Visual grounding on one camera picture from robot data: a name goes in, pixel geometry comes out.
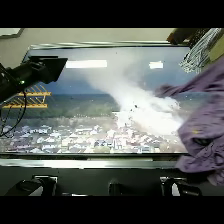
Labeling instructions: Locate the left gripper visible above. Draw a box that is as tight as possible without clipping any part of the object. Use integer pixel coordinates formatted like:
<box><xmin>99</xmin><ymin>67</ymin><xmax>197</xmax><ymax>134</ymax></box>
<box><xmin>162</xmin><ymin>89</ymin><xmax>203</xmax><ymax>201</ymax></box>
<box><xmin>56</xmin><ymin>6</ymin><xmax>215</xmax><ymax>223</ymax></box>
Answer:
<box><xmin>28</xmin><ymin>55</ymin><xmax>69</xmax><ymax>85</ymax></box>

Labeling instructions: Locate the lilac printed sweatshirt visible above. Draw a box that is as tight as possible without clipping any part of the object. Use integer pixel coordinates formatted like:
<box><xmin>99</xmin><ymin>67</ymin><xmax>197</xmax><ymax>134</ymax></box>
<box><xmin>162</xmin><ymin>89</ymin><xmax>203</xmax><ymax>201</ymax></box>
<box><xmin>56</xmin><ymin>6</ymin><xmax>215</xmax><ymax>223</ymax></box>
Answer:
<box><xmin>154</xmin><ymin>55</ymin><xmax>224</xmax><ymax>187</ymax></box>

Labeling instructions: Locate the white striped garment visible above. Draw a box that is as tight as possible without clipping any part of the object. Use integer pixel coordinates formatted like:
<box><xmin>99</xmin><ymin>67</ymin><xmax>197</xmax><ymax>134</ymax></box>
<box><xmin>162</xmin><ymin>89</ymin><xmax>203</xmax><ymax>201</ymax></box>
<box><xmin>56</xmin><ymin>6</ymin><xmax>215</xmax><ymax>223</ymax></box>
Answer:
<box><xmin>179</xmin><ymin>28</ymin><xmax>223</xmax><ymax>75</ymax></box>

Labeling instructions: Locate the black dotted garment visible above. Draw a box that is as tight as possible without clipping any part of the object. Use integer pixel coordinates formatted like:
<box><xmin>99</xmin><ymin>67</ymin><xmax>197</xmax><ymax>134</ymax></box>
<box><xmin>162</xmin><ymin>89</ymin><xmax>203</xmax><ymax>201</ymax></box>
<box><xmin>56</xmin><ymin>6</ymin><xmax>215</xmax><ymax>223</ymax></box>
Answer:
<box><xmin>189</xmin><ymin>28</ymin><xmax>212</xmax><ymax>48</ymax></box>

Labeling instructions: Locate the olive garment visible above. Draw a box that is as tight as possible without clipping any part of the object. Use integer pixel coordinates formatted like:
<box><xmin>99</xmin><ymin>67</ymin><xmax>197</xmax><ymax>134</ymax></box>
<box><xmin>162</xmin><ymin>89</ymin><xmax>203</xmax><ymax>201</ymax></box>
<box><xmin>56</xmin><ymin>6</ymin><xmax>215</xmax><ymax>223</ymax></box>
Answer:
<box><xmin>207</xmin><ymin>32</ymin><xmax>224</xmax><ymax>63</ymax></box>

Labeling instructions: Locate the black cable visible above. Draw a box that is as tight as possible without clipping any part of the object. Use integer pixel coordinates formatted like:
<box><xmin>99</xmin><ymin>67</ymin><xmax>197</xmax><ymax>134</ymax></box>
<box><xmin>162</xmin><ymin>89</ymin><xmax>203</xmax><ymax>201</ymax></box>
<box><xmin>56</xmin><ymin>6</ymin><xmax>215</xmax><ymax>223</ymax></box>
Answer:
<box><xmin>0</xmin><ymin>95</ymin><xmax>28</xmax><ymax>139</ymax></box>

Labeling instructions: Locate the silver frame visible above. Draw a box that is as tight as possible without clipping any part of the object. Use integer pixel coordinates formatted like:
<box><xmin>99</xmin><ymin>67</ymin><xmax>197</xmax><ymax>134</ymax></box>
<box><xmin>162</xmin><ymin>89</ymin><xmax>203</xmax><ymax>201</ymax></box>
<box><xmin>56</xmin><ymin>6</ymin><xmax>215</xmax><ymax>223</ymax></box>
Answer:
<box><xmin>0</xmin><ymin>157</ymin><xmax>224</xmax><ymax>197</ymax></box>

